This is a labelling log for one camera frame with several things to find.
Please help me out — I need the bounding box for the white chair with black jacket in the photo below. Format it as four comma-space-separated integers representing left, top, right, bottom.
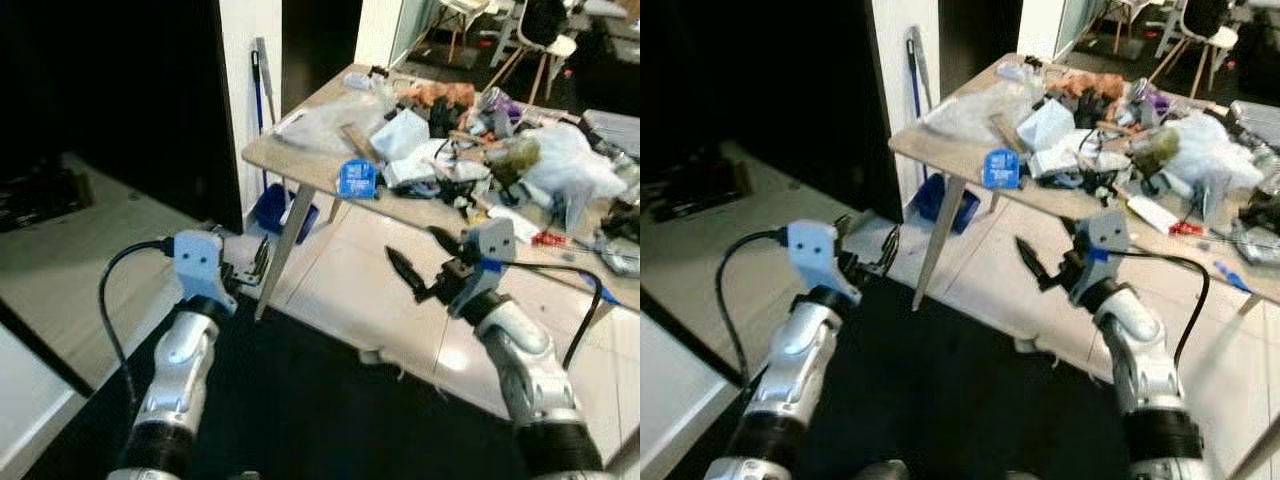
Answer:
490, 0, 579, 106
1150, 0, 1241, 99

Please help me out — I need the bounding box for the grey keyboard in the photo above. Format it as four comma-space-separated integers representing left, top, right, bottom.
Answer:
1228, 100, 1280, 151
583, 108, 641, 159

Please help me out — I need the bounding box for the wooden table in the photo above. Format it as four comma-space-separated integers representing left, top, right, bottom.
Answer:
242, 62, 641, 321
888, 52, 1280, 311

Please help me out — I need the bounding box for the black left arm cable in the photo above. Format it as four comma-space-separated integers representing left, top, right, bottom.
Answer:
98, 238, 179, 406
716, 228, 791, 386

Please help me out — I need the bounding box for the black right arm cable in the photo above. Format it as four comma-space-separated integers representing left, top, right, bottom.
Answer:
1108, 250, 1211, 371
498, 260, 607, 371

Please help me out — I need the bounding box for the blue pen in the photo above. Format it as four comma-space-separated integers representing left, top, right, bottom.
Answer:
1212, 260, 1251, 293
580, 270, 621, 304

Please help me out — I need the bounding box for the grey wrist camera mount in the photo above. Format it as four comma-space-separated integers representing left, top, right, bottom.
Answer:
785, 220, 863, 306
450, 218, 518, 319
173, 230, 241, 317
1070, 210, 1131, 306

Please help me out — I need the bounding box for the blue dustpan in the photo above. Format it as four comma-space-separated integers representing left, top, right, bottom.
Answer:
908, 172, 976, 233
250, 183, 321, 244

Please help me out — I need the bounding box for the olive green bag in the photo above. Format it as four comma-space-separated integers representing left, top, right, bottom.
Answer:
1135, 128, 1181, 176
495, 135, 543, 189

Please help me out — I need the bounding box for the black crate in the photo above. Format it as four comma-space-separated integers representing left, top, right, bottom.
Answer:
645, 160, 751, 223
0, 165, 93, 233

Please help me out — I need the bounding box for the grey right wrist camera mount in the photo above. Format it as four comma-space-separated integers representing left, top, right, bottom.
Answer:
1070, 210, 1131, 306
450, 218, 518, 319

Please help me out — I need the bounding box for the white paper bag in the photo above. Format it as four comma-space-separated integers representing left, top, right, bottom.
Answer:
370, 108, 431, 163
1015, 98, 1076, 153

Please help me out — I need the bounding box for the purple packet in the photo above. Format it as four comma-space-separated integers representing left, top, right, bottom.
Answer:
1130, 78, 1173, 113
480, 88, 523, 123

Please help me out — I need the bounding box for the clear plastic bag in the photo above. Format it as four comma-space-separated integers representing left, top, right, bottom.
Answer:
920, 80, 1036, 146
275, 90, 391, 156

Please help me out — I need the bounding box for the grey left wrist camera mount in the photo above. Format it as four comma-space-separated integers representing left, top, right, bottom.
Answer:
173, 230, 241, 317
785, 220, 863, 306

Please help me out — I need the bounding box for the orange crumpled wrapper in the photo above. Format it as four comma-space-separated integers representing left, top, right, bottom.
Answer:
1045, 72, 1126, 101
398, 82, 476, 111

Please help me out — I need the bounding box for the white chair with wooden legs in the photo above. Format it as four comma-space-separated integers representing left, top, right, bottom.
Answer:
430, 0, 491, 63
1095, 0, 1151, 56

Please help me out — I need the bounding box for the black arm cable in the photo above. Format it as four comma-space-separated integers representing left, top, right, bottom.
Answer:
498, 260, 607, 371
98, 238, 179, 406
716, 228, 791, 386
1108, 250, 1211, 371

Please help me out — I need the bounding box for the crumpled white plastic bag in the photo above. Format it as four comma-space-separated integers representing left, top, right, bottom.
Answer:
1165, 112, 1266, 223
520, 122, 629, 231

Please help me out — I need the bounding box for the blue-handled mop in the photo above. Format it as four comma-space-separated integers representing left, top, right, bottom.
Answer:
250, 38, 276, 191
905, 27, 933, 181

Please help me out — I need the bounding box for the small blue carton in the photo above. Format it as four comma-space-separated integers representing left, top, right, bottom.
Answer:
337, 158, 378, 199
982, 148, 1023, 191

